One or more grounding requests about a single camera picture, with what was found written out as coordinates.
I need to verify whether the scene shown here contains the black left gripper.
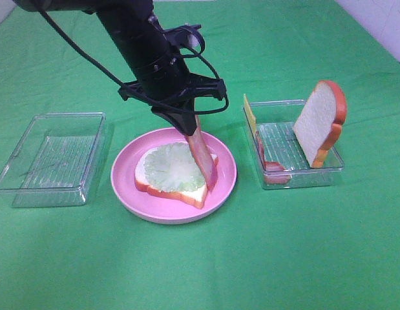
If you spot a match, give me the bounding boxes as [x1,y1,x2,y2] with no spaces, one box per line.
[118,54,226,136]

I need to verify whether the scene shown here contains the toy lettuce leaf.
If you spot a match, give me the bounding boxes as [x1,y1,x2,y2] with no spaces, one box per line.
[142,142,205,192]

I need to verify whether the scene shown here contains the toy bacon strip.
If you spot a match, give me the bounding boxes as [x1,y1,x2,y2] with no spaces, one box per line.
[255,131,291,185]
[185,116,218,191]

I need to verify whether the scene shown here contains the yellow toy cheese slice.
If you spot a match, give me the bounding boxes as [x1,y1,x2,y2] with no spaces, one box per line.
[243,94,257,136]

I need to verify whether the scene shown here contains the toy bread slice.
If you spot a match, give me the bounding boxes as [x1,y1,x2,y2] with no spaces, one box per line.
[293,80,348,168]
[134,147,208,209]

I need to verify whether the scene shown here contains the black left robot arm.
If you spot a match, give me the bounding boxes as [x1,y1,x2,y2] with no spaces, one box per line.
[17,1,228,136]

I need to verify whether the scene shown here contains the pink round plate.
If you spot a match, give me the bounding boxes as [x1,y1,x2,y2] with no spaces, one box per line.
[111,127,237,224]

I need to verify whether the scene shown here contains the right clear plastic container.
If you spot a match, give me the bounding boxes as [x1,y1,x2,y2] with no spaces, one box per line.
[242,99,344,190]

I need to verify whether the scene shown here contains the clear plastic container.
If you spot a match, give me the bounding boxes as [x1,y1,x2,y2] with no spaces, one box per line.
[242,99,344,190]
[0,112,105,208]

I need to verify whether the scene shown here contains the left clear plastic container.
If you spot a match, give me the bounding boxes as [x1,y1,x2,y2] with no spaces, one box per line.
[0,112,105,208]

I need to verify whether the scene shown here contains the green tablecloth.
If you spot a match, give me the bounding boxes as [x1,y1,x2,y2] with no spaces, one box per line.
[0,1,400,309]

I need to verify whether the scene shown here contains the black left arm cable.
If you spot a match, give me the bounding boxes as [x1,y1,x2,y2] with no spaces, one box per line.
[34,6,229,116]

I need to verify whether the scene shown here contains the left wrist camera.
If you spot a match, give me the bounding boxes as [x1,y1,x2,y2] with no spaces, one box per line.
[165,24,205,52]

